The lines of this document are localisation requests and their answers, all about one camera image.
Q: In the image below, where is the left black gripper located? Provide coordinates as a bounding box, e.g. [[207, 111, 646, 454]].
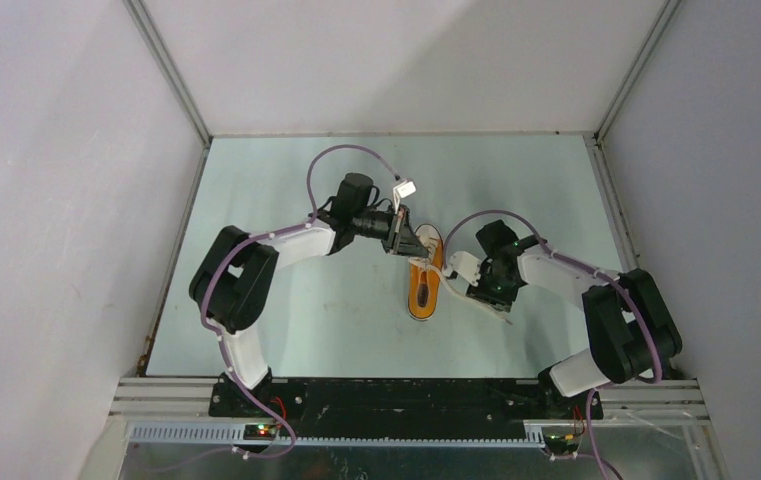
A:
[[352, 204, 428, 259]]

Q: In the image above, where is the white shoelace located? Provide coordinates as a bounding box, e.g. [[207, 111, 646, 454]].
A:
[[409, 258, 513, 325]]

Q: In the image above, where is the orange canvas sneaker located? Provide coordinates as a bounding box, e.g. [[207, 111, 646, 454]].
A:
[[407, 224, 444, 322]]

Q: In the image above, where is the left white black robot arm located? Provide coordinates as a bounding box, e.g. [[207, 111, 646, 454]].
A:
[[189, 173, 429, 417]]

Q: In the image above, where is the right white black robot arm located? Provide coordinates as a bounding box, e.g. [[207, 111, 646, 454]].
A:
[[447, 220, 683, 418]]

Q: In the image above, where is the right controller board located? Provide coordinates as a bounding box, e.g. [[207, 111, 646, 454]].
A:
[[544, 433, 586, 457]]

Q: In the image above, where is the controller board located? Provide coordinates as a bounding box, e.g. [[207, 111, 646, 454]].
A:
[[544, 433, 586, 457], [242, 423, 279, 442]]

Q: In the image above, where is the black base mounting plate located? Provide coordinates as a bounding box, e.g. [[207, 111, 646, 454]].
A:
[[208, 374, 603, 441]]

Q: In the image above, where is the left controller board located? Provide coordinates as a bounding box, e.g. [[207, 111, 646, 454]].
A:
[[242, 423, 279, 442]]

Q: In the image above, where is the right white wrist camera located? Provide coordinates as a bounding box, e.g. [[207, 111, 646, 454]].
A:
[[443, 251, 482, 286]]

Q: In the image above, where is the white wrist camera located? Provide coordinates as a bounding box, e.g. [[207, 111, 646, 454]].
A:
[[443, 251, 482, 286], [392, 180, 417, 210]]

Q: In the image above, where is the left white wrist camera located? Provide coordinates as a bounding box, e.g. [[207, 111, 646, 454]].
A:
[[392, 180, 417, 210]]

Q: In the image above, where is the aluminium frame rail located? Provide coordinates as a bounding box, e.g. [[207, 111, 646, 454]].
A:
[[109, 377, 710, 426]]

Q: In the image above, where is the grey slotted cable duct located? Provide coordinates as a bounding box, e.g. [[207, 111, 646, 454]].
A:
[[128, 423, 547, 449]]

